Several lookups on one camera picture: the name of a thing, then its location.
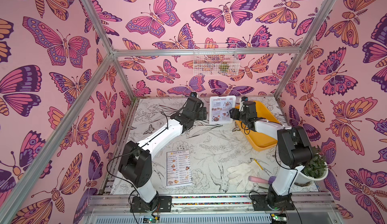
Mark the yellow plastic tray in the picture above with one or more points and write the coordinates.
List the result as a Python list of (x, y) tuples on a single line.
[(260, 141)]

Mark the aluminium front rail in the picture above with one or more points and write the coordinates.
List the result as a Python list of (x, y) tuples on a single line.
[(303, 208)]

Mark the white pot green plant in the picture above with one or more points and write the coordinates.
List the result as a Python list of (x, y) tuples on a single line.
[(315, 170)]

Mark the white wire wall basket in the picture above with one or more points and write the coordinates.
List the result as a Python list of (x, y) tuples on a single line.
[(207, 60)]

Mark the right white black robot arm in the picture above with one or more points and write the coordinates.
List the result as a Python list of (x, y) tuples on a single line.
[(293, 146)]

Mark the white yellow menu sheet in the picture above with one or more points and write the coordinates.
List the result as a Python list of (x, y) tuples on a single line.
[(178, 168)]

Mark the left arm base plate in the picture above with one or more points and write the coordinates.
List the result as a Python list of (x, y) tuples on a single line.
[(151, 204)]

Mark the purple pink garden trowel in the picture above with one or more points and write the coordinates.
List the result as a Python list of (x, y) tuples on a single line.
[(262, 181)]

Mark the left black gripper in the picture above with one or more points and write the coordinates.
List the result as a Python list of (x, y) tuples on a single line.
[(202, 114)]

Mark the white work glove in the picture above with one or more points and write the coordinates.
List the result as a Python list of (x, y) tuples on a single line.
[(239, 176)]

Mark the clear acrylic menu holder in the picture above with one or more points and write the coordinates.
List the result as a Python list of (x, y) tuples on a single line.
[(222, 109)]

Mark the green item in basket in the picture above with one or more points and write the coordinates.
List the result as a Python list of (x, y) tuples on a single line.
[(223, 68)]

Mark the pink food menu sheet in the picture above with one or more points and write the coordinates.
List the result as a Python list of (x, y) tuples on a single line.
[(222, 109)]

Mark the yellow pencil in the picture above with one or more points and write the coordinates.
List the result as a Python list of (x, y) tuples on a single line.
[(260, 166)]

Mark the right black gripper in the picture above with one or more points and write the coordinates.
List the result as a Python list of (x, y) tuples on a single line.
[(236, 113)]

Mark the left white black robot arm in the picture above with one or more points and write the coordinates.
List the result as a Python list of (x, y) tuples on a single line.
[(136, 161)]

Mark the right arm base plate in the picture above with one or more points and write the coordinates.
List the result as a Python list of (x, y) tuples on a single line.
[(271, 202)]

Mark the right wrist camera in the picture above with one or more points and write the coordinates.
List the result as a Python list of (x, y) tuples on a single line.
[(242, 101)]

